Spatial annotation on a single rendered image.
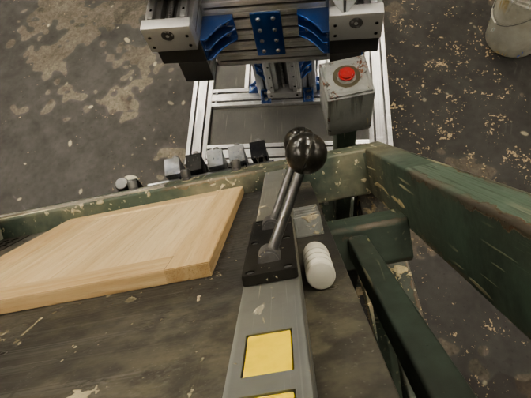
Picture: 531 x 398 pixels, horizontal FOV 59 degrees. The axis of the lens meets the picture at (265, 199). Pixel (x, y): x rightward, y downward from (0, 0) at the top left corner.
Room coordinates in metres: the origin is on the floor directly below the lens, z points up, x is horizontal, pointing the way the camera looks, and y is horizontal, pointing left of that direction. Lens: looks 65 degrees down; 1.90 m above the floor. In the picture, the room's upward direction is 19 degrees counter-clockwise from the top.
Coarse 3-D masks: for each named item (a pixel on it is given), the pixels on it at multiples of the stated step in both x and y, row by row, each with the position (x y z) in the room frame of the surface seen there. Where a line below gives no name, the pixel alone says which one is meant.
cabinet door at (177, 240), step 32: (224, 192) 0.49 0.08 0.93; (64, 224) 0.54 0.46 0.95; (96, 224) 0.48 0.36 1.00; (128, 224) 0.43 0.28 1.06; (160, 224) 0.38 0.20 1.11; (192, 224) 0.34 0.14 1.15; (224, 224) 0.30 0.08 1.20; (32, 256) 0.38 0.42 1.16; (64, 256) 0.34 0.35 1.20; (96, 256) 0.31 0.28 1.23; (128, 256) 0.28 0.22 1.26; (160, 256) 0.25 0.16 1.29; (192, 256) 0.22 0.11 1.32; (0, 288) 0.27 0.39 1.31; (32, 288) 0.24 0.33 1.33; (64, 288) 0.22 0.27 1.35; (96, 288) 0.21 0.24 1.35; (128, 288) 0.20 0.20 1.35
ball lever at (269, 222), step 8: (296, 128) 0.28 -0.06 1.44; (304, 128) 0.28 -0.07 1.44; (288, 136) 0.27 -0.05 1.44; (288, 168) 0.25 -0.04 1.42; (288, 176) 0.24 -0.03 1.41; (288, 184) 0.24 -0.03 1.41; (280, 192) 0.23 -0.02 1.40; (280, 200) 0.22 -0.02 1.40; (280, 208) 0.22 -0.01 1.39; (272, 216) 0.21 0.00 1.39; (264, 224) 0.20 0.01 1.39; (272, 224) 0.20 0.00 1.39
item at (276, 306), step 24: (264, 192) 0.37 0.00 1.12; (264, 216) 0.26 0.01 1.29; (264, 288) 0.10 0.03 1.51; (288, 288) 0.09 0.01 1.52; (240, 312) 0.08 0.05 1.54; (264, 312) 0.07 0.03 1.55; (288, 312) 0.07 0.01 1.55; (240, 336) 0.06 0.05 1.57; (240, 360) 0.04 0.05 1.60; (312, 360) 0.03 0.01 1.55; (240, 384) 0.02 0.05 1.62; (264, 384) 0.02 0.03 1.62; (288, 384) 0.02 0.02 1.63; (312, 384) 0.01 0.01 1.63
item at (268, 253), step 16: (288, 144) 0.21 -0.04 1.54; (304, 144) 0.20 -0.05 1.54; (320, 144) 0.20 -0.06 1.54; (288, 160) 0.20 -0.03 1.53; (304, 160) 0.19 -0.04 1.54; (320, 160) 0.19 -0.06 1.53; (288, 192) 0.18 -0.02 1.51; (288, 208) 0.17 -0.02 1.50; (272, 240) 0.15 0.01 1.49; (272, 256) 0.13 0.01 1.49
